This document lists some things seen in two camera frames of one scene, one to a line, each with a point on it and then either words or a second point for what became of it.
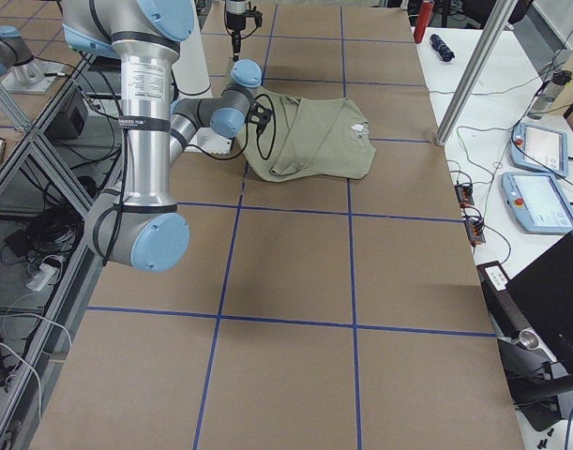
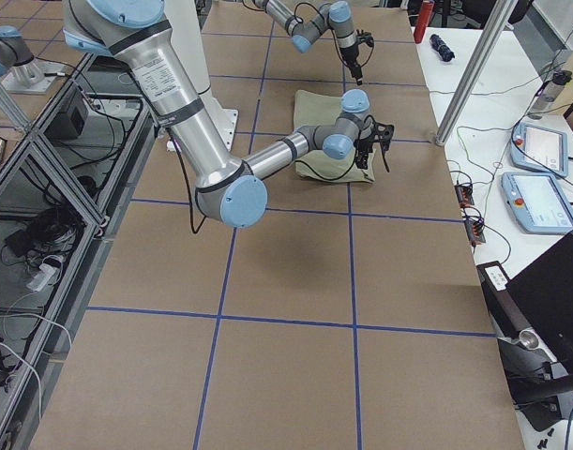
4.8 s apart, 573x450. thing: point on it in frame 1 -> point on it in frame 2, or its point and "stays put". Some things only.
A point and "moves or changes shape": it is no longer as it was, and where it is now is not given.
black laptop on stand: (540, 325) stays put
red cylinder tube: (423, 20) stays put
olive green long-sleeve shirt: (287, 138) moves or changes shape
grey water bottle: (549, 92) stays put
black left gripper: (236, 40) -> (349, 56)
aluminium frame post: (498, 22) stays put
